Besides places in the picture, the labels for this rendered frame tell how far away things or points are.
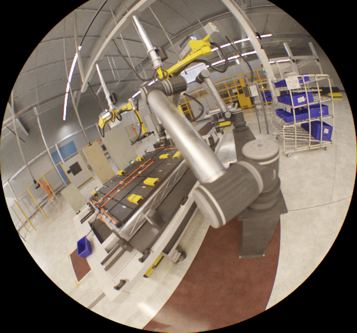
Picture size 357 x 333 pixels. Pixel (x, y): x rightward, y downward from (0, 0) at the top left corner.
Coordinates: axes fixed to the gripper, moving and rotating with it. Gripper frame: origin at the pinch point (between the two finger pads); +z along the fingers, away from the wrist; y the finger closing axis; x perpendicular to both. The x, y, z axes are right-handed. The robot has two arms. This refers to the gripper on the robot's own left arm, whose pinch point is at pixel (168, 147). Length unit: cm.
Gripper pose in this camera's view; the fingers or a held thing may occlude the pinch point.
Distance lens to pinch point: 182.5
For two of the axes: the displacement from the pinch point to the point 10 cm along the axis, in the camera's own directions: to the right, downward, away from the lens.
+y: 4.8, -4.8, 7.3
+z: 3.7, 8.7, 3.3
